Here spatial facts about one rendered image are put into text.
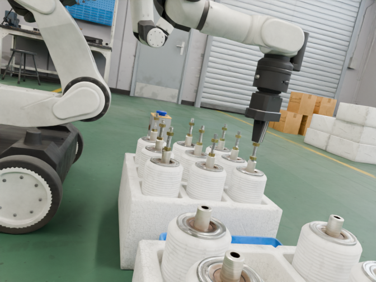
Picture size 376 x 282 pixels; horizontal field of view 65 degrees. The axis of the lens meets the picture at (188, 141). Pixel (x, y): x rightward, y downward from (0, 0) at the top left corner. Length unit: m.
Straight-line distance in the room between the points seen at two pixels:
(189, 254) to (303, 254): 0.22
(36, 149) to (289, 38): 0.69
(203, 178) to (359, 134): 2.69
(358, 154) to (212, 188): 2.67
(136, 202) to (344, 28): 7.02
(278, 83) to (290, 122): 3.76
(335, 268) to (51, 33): 0.90
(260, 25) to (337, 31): 6.64
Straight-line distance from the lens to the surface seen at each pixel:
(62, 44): 1.01
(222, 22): 0.72
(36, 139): 0.90
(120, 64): 5.82
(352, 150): 3.35
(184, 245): 0.43
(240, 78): 6.25
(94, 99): 0.96
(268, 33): 0.74
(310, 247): 0.55
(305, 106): 4.60
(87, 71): 1.00
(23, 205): 0.88
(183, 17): 0.72
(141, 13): 1.28
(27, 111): 1.04
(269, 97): 0.76
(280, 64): 0.77
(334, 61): 7.33
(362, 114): 3.32
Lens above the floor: 0.46
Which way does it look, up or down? 11 degrees down
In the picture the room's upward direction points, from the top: 11 degrees clockwise
